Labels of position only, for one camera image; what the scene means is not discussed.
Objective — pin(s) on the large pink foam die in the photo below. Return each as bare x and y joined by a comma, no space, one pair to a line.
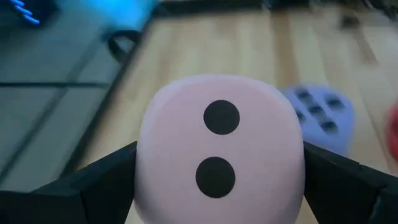
255,149

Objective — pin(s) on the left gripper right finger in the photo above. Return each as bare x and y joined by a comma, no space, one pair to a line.
348,193

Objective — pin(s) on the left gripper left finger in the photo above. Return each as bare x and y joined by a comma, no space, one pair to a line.
93,193

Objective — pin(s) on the large purple foam die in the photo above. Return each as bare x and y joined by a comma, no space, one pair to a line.
329,130

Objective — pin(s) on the large red foam die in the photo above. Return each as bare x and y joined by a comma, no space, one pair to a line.
393,130

